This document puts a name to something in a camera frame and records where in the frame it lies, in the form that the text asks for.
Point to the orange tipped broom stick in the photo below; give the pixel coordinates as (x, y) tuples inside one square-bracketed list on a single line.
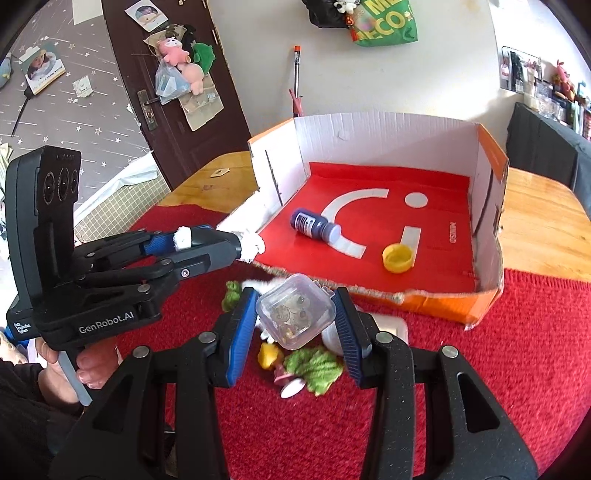
[(295, 95)]

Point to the green knitted scrunchie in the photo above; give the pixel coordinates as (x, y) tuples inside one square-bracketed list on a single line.
[(317, 366), (231, 296)]

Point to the black white sock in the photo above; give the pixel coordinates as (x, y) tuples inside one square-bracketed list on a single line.
[(228, 246)]

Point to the dark brown door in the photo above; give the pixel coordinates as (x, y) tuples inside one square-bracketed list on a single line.
[(134, 29)]

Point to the green tote bag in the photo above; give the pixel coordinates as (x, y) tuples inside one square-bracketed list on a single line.
[(383, 23)]

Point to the pink mushroom hair clip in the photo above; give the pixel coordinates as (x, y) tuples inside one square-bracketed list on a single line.
[(289, 384)]

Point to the orange white cardboard box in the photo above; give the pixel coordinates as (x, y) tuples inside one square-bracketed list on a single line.
[(434, 184)]

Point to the beige hanging pouch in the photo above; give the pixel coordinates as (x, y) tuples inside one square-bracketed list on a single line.
[(202, 108)]

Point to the black hanging bag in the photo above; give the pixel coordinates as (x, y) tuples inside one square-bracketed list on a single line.
[(324, 14)]

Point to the yellow bottle cap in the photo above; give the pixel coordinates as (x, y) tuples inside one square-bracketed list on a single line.
[(398, 258)]

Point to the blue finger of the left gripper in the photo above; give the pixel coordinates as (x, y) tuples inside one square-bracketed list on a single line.
[(161, 244), (189, 263)]

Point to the panda plush keychain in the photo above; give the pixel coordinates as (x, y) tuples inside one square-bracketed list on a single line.
[(346, 7)]

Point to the purple paint bottle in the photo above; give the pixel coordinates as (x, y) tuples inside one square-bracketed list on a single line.
[(315, 226)]

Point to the pink plush toy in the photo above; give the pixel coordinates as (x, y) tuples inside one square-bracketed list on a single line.
[(173, 54)]

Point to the small tag on table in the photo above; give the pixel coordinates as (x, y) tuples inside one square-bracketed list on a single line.
[(219, 172)]

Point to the white fluffy star scrunchie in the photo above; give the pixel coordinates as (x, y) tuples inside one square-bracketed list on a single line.
[(262, 286)]

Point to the green plush toy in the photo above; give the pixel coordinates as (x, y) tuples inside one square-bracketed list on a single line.
[(203, 55)]

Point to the white round jar lid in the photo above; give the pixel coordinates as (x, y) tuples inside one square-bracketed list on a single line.
[(330, 339)]

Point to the person's left hand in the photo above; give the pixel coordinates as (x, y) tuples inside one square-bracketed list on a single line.
[(92, 368)]

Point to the brass door handle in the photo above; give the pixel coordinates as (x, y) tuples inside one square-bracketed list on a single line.
[(146, 104)]

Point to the grey square compact case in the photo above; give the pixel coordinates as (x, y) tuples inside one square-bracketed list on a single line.
[(395, 325)]

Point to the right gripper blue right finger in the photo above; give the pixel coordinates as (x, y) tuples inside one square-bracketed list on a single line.
[(354, 338)]

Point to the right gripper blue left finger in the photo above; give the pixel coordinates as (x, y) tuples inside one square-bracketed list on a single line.
[(238, 335)]

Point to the clear plastic bag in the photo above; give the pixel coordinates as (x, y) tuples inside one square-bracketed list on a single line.
[(169, 83)]

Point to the clear small plastic case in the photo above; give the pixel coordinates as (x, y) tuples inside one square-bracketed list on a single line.
[(296, 311)]

